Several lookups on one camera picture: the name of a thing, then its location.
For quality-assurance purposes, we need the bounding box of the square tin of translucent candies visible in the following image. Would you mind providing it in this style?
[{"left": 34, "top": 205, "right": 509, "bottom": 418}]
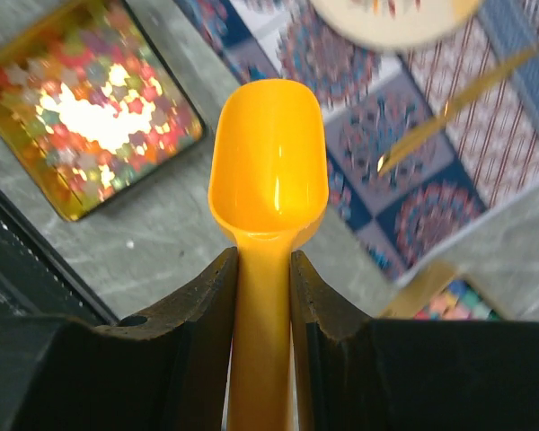
[{"left": 0, "top": 1, "right": 206, "bottom": 221}]

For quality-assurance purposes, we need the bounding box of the gold tin of opaque candies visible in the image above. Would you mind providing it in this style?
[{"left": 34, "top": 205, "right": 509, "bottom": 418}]
[{"left": 380, "top": 260, "right": 509, "bottom": 321}]

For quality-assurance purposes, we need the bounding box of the cream and orange plate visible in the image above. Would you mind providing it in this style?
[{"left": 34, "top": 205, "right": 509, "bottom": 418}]
[{"left": 311, "top": 0, "right": 482, "bottom": 52}]

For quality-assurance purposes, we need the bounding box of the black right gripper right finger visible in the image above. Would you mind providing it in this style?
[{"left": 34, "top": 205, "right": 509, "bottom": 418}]
[{"left": 290, "top": 251, "right": 539, "bottom": 430}]

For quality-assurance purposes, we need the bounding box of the yellow plastic scoop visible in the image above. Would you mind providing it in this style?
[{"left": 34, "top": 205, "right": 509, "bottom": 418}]
[{"left": 208, "top": 79, "right": 329, "bottom": 430}]

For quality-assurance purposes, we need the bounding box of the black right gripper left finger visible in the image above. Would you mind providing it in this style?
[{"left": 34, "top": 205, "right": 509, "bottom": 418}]
[{"left": 0, "top": 248, "right": 238, "bottom": 430}]

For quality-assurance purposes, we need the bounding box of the patterned placemat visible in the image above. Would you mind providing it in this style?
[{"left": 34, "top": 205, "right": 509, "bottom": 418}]
[{"left": 179, "top": 1, "right": 539, "bottom": 279}]

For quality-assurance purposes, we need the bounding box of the gold knife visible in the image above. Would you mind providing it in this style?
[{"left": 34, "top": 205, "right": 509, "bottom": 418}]
[{"left": 376, "top": 43, "right": 539, "bottom": 176}]

